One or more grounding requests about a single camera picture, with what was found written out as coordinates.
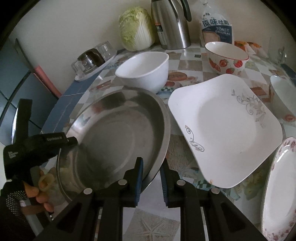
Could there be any large steel plate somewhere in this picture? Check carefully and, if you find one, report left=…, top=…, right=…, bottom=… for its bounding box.
left=56, top=88, right=171, bottom=201

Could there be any white square floral plate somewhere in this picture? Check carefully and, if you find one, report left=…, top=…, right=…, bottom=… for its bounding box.
left=168, top=74, right=282, bottom=188

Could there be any pink floral round plate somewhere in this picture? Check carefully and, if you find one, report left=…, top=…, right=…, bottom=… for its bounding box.
left=261, top=137, right=295, bottom=240

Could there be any gloved left hand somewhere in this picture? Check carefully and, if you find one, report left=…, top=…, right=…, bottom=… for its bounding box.
left=0, top=173, right=56, bottom=223

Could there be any blue checked tablecloth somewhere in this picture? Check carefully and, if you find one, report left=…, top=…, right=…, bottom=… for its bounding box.
left=41, top=77, right=95, bottom=133

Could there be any white tray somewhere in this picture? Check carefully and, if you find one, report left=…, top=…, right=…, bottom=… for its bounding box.
left=74, top=54, right=117, bottom=82

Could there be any plain white bowl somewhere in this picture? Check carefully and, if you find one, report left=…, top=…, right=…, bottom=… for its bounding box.
left=115, top=52, right=169, bottom=93

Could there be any glass coffee pot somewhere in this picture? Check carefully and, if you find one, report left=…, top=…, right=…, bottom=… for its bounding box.
left=77, top=48, right=105, bottom=73

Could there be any small upturned glass cup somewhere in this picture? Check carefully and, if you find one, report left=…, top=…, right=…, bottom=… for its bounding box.
left=95, top=41, right=117, bottom=61

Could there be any strawberry pattern bowl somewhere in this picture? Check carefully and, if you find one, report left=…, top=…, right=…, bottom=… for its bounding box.
left=205, top=42, right=249, bottom=76

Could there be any napa cabbage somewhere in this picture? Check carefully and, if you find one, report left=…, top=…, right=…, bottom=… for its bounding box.
left=118, top=6, right=156, bottom=52

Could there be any white bowl with red print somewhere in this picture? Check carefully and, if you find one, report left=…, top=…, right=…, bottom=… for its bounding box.
left=269, top=75, right=296, bottom=123

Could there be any orange snack packet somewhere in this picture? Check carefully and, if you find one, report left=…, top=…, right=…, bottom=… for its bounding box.
left=234, top=41, right=266, bottom=56

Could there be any stainless steel thermos jug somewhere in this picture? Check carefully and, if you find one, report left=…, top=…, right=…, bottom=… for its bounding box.
left=151, top=0, right=192, bottom=50

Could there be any toast bread bag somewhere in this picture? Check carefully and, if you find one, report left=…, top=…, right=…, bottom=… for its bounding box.
left=199, top=1, right=234, bottom=47

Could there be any clear drinking glass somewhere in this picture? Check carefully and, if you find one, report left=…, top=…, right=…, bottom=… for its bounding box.
left=268, top=36, right=287, bottom=65

